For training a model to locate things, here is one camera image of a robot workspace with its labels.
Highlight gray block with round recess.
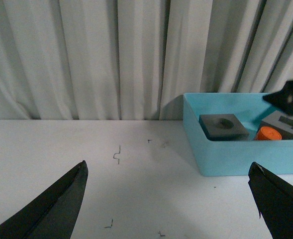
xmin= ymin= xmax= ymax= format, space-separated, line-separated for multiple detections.
xmin=198 ymin=114 xmax=250 ymax=141

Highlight pale gray-green curtain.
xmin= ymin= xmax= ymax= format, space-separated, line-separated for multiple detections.
xmin=0 ymin=0 xmax=293 ymax=120

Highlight left gripper black left-camera finger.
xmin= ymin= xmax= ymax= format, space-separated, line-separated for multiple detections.
xmin=0 ymin=161 xmax=88 ymax=239
xmin=248 ymin=162 xmax=293 ymax=239

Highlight left gripper black right-camera finger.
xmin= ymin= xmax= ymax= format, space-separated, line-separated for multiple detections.
xmin=262 ymin=80 xmax=293 ymax=116

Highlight gray block with square slot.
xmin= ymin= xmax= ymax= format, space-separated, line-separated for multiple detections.
xmin=259 ymin=111 xmax=293 ymax=140

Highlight light blue plastic box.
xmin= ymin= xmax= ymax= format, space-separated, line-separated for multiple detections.
xmin=183 ymin=93 xmax=293 ymax=176

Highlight orange cylinder part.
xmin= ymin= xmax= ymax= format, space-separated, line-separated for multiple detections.
xmin=254 ymin=126 xmax=282 ymax=140

